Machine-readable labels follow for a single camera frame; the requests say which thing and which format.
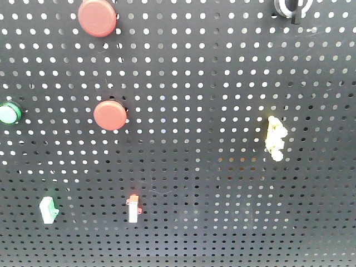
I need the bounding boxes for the black rotary selector switch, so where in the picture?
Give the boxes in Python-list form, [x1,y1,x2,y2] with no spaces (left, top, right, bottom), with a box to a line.
[274,0,313,25]

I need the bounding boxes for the lower red push button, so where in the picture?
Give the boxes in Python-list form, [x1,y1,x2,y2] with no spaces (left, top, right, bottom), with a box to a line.
[93,100,127,131]

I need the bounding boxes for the red push button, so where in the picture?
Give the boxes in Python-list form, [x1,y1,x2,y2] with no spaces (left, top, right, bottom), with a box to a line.
[93,100,127,131]
[78,0,117,37]

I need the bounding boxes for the upper red push button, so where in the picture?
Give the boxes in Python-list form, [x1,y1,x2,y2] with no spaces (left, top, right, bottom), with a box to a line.
[78,0,117,37]

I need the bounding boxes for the green push button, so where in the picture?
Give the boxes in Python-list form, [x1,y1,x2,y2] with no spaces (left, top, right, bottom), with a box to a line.
[0,101,22,125]

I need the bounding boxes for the black perforated pegboard panel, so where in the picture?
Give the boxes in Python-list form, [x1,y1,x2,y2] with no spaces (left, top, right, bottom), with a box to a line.
[1,1,355,266]

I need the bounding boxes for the white red rocker switch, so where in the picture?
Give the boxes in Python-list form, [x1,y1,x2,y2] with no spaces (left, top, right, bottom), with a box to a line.
[126,195,142,223]

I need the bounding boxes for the yellow toggle switch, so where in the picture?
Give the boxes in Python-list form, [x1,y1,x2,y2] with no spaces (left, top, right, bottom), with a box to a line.
[265,116,288,162]

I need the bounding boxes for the white green rocker switch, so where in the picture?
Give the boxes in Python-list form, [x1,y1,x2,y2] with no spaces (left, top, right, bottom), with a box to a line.
[39,196,59,224]

